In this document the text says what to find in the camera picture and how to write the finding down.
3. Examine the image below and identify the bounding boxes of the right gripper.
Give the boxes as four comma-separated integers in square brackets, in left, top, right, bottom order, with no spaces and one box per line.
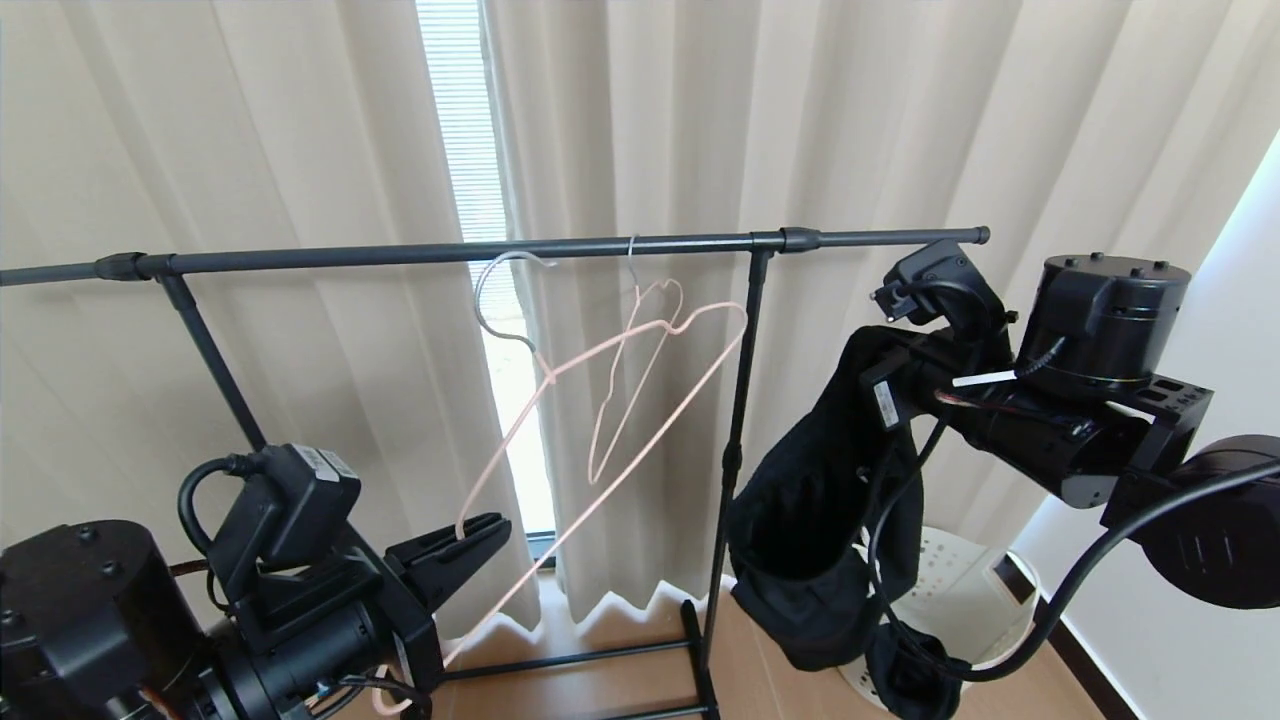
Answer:
[860,333,1151,508]

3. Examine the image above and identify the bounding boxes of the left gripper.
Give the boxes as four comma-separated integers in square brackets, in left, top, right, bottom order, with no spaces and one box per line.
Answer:
[212,558,448,720]

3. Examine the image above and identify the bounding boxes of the black shorts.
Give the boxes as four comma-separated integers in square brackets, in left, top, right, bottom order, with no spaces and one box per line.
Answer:
[727,325,926,673]

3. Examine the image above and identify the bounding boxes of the pink clothes hanger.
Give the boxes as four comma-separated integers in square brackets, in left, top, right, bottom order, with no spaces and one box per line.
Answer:
[587,235,687,487]
[375,250,749,716]

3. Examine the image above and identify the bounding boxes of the white laundry basket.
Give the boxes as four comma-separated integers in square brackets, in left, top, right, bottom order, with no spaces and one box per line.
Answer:
[840,525,1041,713]

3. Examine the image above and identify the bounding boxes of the black clothes rack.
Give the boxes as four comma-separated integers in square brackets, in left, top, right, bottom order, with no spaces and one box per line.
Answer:
[0,226,991,720]

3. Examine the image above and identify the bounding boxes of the black garment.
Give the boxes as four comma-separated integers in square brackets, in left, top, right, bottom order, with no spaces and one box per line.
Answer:
[865,620,969,720]

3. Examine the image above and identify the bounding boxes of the beige curtain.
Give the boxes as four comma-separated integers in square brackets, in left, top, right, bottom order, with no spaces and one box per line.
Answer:
[480,0,1280,623]
[0,0,543,641]

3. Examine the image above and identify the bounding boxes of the window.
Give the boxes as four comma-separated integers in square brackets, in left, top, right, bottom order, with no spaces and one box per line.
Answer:
[415,0,557,541]

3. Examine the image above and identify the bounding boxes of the black cable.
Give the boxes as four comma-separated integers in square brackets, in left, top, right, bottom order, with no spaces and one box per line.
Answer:
[177,455,263,561]
[868,420,1280,684]

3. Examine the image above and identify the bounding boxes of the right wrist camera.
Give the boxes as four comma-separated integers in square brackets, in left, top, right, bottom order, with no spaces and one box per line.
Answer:
[872,238,1016,346]

